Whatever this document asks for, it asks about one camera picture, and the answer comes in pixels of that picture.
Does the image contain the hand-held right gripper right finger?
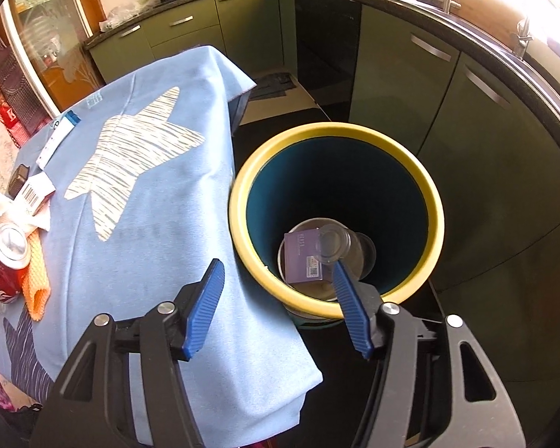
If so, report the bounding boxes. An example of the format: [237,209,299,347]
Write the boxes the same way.
[332,259,528,448]

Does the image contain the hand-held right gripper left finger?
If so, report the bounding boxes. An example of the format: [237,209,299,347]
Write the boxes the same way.
[30,258,225,448]

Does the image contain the white paper bucket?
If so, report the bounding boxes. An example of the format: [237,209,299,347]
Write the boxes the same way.
[276,217,378,302]

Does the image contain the clear plastic cup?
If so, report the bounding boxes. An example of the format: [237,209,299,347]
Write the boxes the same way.
[316,224,353,264]

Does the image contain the purple box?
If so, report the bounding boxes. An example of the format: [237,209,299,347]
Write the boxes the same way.
[284,228,333,284]

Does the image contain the yellow rimmed blue bin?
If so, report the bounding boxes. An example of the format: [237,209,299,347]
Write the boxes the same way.
[228,122,445,332]

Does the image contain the orange cloth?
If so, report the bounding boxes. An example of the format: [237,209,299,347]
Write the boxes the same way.
[18,231,51,322]

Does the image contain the white paper towel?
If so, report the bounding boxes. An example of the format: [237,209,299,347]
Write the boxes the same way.
[2,196,52,234]

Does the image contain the red soda can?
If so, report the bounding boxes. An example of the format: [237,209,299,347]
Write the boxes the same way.
[0,223,32,304]

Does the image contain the red and white medicine box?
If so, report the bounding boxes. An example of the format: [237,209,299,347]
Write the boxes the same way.
[15,172,57,215]

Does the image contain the blue star tablecloth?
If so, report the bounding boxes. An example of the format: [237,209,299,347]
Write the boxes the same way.
[0,46,325,448]

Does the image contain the dark floor mat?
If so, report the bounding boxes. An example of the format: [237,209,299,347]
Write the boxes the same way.
[249,72,296,100]

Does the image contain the green lower cabinets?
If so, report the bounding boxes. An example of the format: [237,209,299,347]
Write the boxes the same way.
[86,0,560,299]

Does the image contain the red checked apron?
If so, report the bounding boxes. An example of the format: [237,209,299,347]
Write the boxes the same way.
[0,51,45,150]

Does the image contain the plastic bags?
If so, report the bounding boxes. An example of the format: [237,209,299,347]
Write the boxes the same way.
[98,4,144,31]

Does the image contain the purple checked apron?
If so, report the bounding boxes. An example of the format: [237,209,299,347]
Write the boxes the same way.
[0,25,33,117]

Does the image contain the black kitchen countertop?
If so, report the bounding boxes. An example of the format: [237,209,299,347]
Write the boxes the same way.
[83,0,560,173]

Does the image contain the glass sliding door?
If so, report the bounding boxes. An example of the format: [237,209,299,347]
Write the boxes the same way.
[0,0,104,117]

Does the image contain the tall steel faucet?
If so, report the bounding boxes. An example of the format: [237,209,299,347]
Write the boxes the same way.
[511,18,533,59]

